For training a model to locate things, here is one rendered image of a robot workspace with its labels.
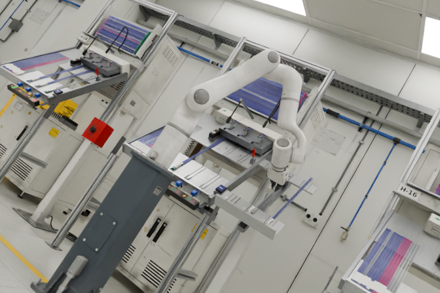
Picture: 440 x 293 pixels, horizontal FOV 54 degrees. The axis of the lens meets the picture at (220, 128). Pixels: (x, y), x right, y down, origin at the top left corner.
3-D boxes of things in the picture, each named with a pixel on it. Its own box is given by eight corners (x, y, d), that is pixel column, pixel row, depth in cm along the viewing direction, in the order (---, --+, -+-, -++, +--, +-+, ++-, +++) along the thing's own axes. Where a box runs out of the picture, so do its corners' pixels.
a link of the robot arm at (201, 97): (192, 118, 209) (196, 114, 193) (179, 97, 209) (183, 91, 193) (277, 70, 219) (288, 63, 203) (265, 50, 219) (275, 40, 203)
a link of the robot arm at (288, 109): (312, 105, 217) (303, 165, 213) (280, 100, 219) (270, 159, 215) (314, 101, 208) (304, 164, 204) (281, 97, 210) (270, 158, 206)
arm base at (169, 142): (162, 169, 186) (186, 133, 190) (131, 149, 194) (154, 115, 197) (178, 180, 203) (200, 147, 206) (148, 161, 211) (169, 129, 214)
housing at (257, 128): (272, 157, 282) (276, 139, 275) (214, 127, 306) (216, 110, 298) (278, 153, 288) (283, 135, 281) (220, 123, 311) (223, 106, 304)
